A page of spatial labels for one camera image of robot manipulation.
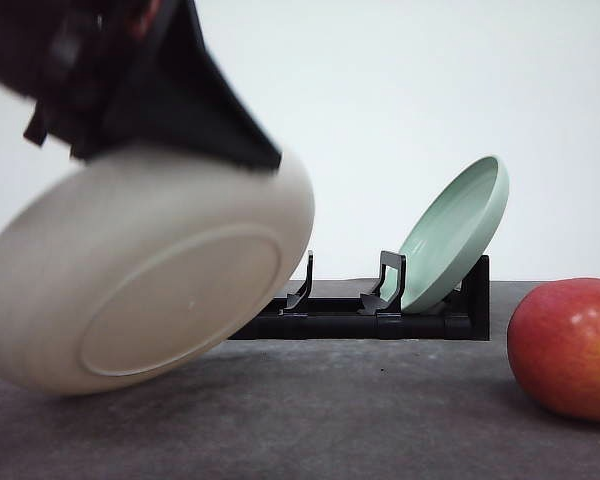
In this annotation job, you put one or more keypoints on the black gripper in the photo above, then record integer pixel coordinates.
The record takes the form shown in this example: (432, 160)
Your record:
(78, 59)

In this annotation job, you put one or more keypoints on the black plastic dish rack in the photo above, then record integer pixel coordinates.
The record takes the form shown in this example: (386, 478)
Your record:
(463, 316)

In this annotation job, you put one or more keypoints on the green plate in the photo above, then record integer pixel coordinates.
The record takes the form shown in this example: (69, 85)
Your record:
(451, 238)

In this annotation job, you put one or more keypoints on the white plate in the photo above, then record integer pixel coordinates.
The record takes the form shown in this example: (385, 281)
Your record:
(114, 271)

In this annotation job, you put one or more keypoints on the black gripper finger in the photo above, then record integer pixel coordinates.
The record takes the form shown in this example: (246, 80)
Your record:
(176, 97)

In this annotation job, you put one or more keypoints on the red pomegranate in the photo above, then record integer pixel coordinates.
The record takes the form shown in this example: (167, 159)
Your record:
(554, 338)

